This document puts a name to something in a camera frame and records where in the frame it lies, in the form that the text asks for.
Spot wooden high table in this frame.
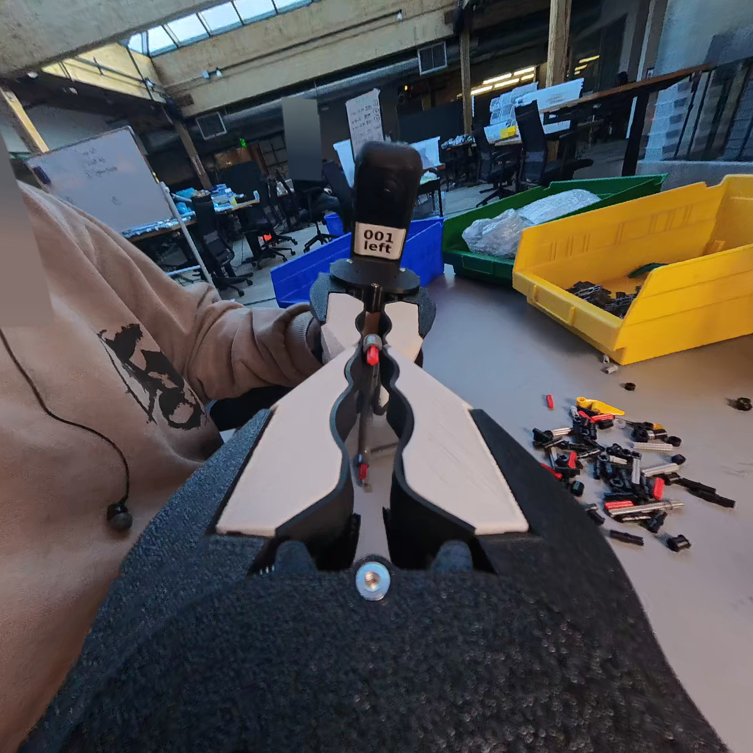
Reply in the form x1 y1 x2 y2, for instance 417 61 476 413
540 61 717 178

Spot grey desk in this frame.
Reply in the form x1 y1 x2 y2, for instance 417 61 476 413
206 265 753 753

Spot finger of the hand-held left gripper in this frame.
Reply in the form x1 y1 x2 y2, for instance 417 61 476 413
320 292 369 367
381 301 426 367

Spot white whiteboard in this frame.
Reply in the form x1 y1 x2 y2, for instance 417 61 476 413
26 126 175 234

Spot white paper poster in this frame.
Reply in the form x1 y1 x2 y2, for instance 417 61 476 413
345 87 385 157

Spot heap of dark grey bricks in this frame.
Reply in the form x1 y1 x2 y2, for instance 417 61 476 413
565 280 642 319

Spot green storage bin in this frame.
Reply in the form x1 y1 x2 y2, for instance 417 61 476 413
442 173 669 288

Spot black earphone cord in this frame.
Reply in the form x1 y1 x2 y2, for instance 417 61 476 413
0 328 134 532

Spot pile of black red pins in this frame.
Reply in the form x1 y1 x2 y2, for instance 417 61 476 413
532 402 737 554

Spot clear plastic bag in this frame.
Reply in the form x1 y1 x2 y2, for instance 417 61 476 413
461 187 602 260

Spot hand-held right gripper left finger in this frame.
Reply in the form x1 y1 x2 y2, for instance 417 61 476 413
215 346 362 570

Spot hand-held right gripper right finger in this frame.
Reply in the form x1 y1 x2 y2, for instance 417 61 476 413
379 346 530 570

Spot grey bent rod red caps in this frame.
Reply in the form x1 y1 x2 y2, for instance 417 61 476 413
355 332 385 494

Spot person's left forearm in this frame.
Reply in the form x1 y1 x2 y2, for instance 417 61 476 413
176 282 323 407

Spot black office chair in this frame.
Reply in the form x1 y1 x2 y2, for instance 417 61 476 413
189 192 255 297
514 99 595 189
473 123 519 207

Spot yellow storage bin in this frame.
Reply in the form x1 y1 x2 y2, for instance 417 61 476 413
512 174 753 366

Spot blue storage bin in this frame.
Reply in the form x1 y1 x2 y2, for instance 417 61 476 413
270 216 446 309

